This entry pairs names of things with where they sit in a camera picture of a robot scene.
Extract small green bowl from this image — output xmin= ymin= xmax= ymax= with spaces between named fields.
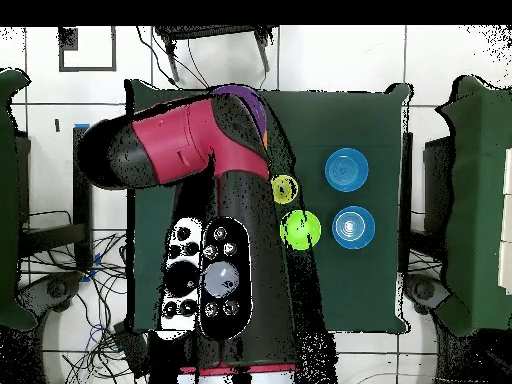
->
xmin=279 ymin=209 xmax=322 ymax=252

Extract purple bowl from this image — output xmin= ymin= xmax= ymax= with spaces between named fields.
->
xmin=211 ymin=84 xmax=268 ymax=139

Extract yellow cup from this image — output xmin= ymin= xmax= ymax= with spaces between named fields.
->
xmin=270 ymin=174 xmax=300 ymax=206

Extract light blue bowl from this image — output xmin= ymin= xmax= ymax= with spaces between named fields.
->
xmin=324 ymin=147 xmax=370 ymax=193
xmin=331 ymin=205 xmax=377 ymax=250

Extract dark green tablecloth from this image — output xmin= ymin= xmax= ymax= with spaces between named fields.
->
xmin=122 ymin=79 xmax=413 ymax=335

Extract black metal stand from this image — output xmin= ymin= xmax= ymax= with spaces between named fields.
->
xmin=17 ymin=125 xmax=95 ymax=271
xmin=400 ymin=131 xmax=455 ymax=277

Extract black power adapter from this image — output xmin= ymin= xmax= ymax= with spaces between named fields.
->
xmin=113 ymin=323 xmax=151 ymax=379

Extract black stool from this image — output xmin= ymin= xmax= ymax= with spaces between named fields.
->
xmin=153 ymin=25 xmax=279 ymax=83

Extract green cloth side table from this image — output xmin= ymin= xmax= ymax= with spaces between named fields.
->
xmin=0 ymin=69 xmax=37 ymax=331
xmin=435 ymin=75 xmax=512 ymax=337

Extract white boxes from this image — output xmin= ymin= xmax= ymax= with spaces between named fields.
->
xmin=497 ymin=147 xmax=512 ymax=295

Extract bundle of floor cables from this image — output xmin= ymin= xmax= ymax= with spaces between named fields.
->
xmin=23 ymin=209 xmax=149 ymax=384

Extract black square floor frame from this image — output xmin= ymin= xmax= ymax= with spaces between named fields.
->
xmin=58 ymin=25 xmax=118 ymax=73

